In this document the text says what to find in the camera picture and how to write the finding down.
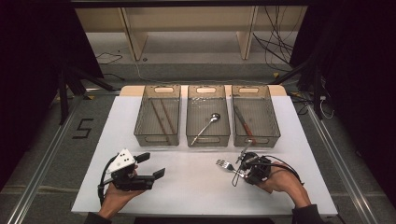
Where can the steel spoon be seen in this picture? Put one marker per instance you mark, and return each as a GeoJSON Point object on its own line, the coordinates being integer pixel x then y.
{"type": "Point", "coordinates": [214, 117]}

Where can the beige wooden desk frame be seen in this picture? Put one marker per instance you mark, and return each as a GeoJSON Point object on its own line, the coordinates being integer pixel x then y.
{"type": "Point", "coordinates": [186, 18]}

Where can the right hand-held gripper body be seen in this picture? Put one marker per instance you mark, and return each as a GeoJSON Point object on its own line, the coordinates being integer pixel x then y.
{"type": "Point", "coordinates": [258, 169]}

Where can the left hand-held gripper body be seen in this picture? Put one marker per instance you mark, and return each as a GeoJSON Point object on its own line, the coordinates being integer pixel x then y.
{"type": "Point", "coordinates": [123, 160]}

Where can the dark curtain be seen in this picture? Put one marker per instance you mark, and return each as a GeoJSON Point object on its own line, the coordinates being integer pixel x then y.
{"type": "Point", "coordinates": [364, 93]}
{"type": "Point", "coordinates": [31, 77]}

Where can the person's right hand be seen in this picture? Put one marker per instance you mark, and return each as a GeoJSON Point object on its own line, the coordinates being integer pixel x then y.
{"type": "Point", "coordinates": [286, 183]}

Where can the black metal stand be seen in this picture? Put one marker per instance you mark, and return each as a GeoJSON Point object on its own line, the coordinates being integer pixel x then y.
{"type": "Point", "coordinates": [316, 90]}
{"type": "Point", "coordinates": [63, 93]}

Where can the person's left hand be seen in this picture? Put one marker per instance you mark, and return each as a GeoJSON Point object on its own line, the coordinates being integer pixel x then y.
{"type": "Point", "coordinates": [115, 200]}

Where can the brown wooden chopstick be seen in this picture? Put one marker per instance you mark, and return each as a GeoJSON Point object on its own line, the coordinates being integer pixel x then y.
{"type": "Point", "coordinates": [158, 117]}
{"type": "Point", "coordinates": [168, 117]}

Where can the aluminium floor rail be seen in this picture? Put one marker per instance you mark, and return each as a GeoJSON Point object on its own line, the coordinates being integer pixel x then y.
{"type": "Point", "coordinates": [46, 158]}
{"type": "Point", "coordinates": [339, 155]}

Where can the smoky clear plastic bin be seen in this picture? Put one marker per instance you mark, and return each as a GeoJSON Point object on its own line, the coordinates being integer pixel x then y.
{"type": "Point", "coordinates": [264, 118]}
{"type": "Point", "coordinates": [157, 124]}
{"type": "Point", "coordinates": [207, 102]}

